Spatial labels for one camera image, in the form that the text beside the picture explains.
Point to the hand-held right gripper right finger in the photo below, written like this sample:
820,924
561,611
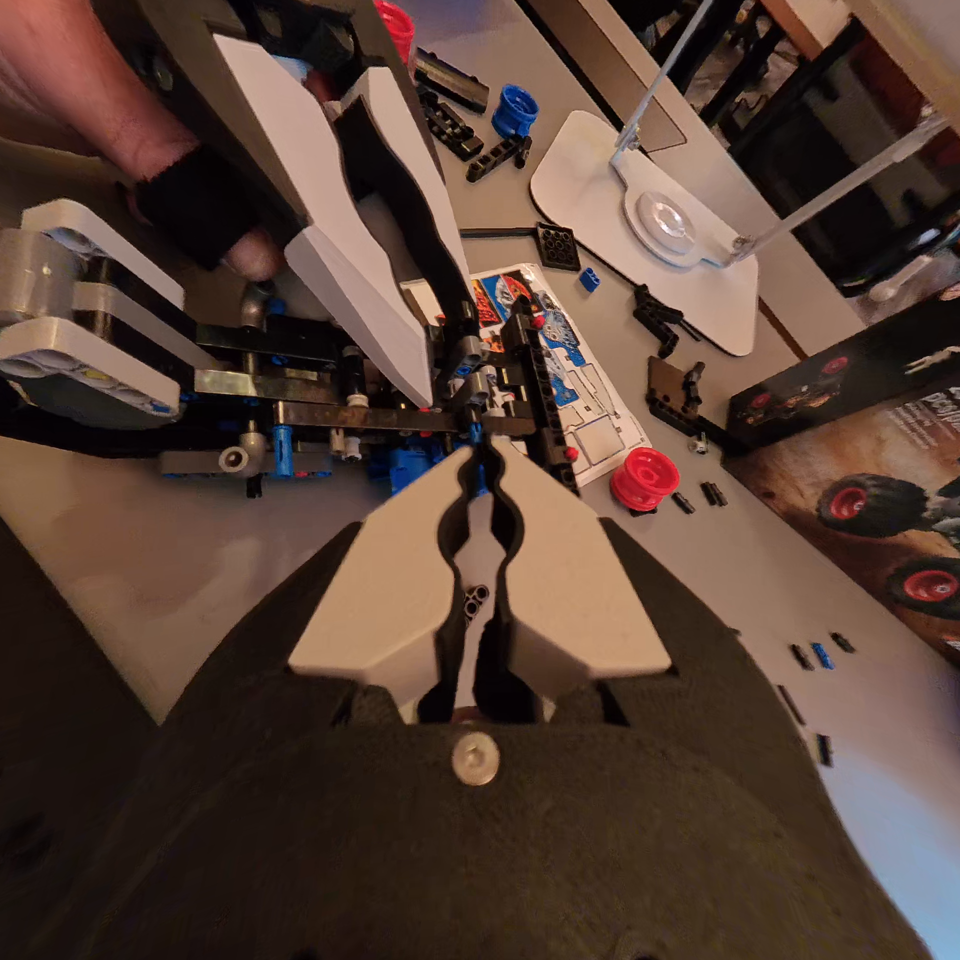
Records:
577,600

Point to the white and silver bracket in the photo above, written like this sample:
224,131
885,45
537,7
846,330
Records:
45,277

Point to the black technic beams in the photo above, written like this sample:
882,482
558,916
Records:
450,79

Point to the short thin black axle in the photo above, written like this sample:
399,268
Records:
790,705

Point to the black angled beam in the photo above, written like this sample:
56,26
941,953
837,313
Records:
654,311

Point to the black rod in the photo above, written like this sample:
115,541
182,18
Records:
499,232

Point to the black brick chassis assembly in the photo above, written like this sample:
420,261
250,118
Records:
337,416

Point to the small blue connector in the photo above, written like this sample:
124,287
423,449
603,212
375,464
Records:
589,279

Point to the black holed beam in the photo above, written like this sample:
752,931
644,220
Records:
499,157
450,124

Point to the black square plate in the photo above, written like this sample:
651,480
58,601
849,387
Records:
559,246

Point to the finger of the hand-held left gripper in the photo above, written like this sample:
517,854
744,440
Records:
386,86
300,150

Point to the red wheel rim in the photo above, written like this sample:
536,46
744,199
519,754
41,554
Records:
645,480
394,26

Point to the person's left hand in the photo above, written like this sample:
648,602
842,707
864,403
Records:
75,75

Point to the dark toy truck box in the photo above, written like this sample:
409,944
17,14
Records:
862,465

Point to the blue pin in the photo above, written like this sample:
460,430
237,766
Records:
823,655

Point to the pale table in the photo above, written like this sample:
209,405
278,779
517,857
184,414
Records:
900,45

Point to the grey desk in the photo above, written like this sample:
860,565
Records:
112,562

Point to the black plate subassembly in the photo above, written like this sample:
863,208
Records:
664,390

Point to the dark chair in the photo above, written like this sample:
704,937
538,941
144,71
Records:
825,112

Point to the sticker sheet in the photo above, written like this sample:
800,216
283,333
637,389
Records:
592,420

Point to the white stand base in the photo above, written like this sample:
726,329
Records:
577,180

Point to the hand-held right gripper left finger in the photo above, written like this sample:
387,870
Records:
382,600

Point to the blue wheel rim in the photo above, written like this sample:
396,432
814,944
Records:
515,111

